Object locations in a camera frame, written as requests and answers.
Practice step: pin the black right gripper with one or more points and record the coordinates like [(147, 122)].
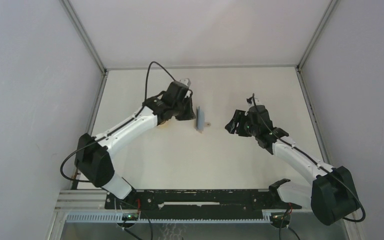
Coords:
[(239, 116)]

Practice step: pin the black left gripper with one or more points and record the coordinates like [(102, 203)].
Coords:
[(190, 115)]

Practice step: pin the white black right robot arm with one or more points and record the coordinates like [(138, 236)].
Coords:
[(330, 192)]

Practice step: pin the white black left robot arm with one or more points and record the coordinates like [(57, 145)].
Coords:
[(95, 154)]

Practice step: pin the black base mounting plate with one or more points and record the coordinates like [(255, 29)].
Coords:
[(257, 199)]

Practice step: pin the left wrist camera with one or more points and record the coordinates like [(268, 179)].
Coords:
[(186, 81)]

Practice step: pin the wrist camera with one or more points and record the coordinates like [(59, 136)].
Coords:
[(253, 101), (186, 81)]

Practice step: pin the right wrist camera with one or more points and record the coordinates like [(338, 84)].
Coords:
[(253, 101)]

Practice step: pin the aluminium frame rail right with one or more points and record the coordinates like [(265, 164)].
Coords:
[(305, 67)]

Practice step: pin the aluminium frame rail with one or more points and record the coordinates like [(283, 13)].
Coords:
[(98, 70), (207, 67), (305, 67)]

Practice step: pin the aluminium frame rail back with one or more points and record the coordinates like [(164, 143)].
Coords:
[(207, 67)]

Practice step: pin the aluminium frame rail left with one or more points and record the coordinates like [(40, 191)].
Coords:
[(98, 70)]

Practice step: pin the front aluminium rail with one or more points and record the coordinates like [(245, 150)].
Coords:
[(100, 199)]

